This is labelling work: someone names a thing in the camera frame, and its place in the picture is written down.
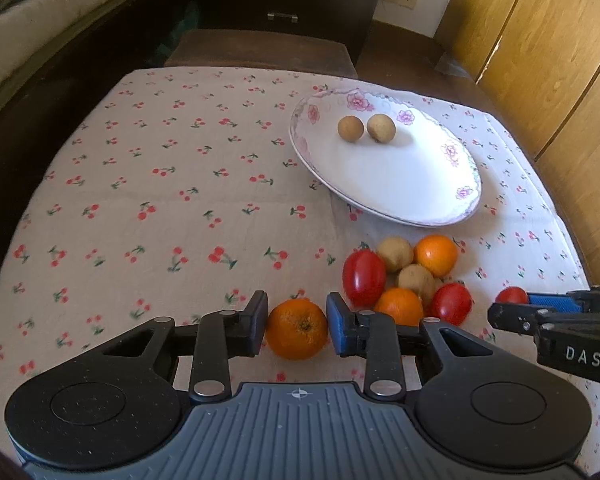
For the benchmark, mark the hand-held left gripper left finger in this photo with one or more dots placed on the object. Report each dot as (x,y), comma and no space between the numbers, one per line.
(258,322)

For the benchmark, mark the small round red tomato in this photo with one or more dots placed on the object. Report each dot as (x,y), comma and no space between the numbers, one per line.
(511,295)

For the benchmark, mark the small orange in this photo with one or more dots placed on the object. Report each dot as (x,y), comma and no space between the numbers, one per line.
(436,255)
(296,329)
(399,306)

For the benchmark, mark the red plum tomato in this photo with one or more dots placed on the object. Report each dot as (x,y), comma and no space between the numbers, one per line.
(451,304)
(362,277)

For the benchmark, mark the cherry print tablecloth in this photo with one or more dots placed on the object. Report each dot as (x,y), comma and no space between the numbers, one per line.
(180,210)

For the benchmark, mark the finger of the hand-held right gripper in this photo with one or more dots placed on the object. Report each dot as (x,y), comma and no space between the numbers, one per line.
(550,301)
(515,316)

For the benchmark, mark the brown longan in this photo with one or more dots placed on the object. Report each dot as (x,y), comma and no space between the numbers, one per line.
(381,127)
(417,281)
(350,129)
(395,254)

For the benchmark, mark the teal cloth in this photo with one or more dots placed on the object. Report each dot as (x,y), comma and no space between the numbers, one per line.
(180,27)

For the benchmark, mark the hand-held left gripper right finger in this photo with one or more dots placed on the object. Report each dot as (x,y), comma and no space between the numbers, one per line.
(337,325)

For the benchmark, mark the bed with beige bedding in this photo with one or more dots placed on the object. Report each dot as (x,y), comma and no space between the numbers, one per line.
(55,20)

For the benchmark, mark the dark wooden stool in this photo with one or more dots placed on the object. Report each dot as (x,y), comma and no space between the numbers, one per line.
(260,52)

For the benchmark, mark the white floral rimmed plate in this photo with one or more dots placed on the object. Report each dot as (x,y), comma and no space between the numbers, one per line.
(405,180)

